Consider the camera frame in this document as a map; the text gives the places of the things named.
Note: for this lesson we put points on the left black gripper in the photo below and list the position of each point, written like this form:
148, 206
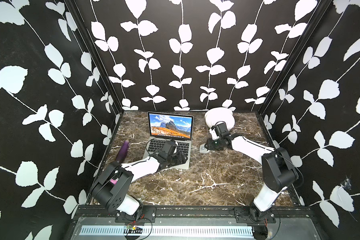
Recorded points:
180, 158

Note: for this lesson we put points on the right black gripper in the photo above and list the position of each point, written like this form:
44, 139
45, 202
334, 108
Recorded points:
209, 145

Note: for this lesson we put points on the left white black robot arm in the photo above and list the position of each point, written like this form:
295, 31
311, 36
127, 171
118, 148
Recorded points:
111, 188

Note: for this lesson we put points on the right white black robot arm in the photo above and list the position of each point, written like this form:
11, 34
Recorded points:
278, 170

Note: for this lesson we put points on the silver open laptop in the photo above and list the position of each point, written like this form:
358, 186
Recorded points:
164, 127

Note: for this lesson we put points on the white plates stack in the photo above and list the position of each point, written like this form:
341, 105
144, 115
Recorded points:
220, 114

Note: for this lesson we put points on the purple eggplant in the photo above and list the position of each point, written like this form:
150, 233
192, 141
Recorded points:
122, 154

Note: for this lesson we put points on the purple yellow toy bowl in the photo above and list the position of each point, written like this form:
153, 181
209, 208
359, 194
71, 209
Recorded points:
114, 181

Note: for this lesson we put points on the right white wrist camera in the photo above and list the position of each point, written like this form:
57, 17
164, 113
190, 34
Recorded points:
213, 134

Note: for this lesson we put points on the white perforated cable duct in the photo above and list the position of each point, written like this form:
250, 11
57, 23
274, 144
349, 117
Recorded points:
170, 231

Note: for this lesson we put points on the black front mounting rail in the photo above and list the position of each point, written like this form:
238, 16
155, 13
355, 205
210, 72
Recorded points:
241, 214

